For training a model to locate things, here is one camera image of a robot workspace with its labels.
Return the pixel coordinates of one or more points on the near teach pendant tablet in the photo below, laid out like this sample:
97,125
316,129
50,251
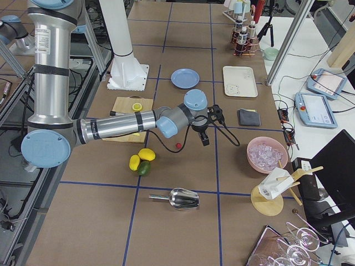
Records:
315,111

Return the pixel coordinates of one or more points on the white carton box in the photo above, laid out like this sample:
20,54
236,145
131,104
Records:
276,182

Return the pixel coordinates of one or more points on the cream bear tray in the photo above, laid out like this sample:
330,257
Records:
239,81

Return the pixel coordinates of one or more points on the copper wire bottle rack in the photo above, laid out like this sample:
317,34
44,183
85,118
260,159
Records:
252,45

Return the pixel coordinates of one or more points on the aluminium frame post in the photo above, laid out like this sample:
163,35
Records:
289,39

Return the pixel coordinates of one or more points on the black tray with glasses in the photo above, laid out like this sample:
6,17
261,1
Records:
266,252

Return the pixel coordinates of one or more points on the steel muddler black tip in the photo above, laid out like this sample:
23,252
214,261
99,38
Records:
114,113

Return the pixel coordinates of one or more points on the wooden cutting board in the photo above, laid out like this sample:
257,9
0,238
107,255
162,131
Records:
124,104

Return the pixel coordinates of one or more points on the black camera tripod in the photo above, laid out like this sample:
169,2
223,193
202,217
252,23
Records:
268,25

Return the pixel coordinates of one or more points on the blue plate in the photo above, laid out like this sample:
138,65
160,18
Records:
185,78

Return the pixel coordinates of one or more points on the blue cup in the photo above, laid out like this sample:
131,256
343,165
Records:
238,7

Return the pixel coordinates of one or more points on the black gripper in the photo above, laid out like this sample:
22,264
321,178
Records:
198,127

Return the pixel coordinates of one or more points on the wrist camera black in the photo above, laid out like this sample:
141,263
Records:
215,113

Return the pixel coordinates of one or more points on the yellow lemon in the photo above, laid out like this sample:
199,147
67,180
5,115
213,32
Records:
147,154
134,162

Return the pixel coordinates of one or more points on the wooden cup tree stand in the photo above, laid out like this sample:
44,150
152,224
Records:
274,207

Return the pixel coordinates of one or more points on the green bowl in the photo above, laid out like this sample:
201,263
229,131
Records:
270,53

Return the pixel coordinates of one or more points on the yellow lemon back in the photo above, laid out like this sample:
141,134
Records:
134,162

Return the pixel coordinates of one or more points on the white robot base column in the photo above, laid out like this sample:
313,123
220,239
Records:
126,72

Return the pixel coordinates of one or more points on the black monitor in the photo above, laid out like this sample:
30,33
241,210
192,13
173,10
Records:
337,178

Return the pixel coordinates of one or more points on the yellow lemon front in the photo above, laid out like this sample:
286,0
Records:
147,154

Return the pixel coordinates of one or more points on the tea bottle white cap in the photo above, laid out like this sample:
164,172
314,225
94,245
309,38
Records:
238,26

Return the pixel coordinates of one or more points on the lemon half slice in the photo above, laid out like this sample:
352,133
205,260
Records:
137,107

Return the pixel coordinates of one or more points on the wine glass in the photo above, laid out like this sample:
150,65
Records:
306,237
295,254

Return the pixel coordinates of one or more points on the teach pendant tablet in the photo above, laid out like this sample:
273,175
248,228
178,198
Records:
326,83
315,111

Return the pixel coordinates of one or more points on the white wire cup rack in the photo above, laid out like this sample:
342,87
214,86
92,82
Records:
229,13

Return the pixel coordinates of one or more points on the far teach pendant tablet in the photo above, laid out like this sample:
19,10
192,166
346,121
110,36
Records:
326,83

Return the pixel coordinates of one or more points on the pink bowl of ice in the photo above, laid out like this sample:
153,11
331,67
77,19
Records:
264,154

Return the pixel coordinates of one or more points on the pink cup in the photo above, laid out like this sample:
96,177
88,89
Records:
227,3

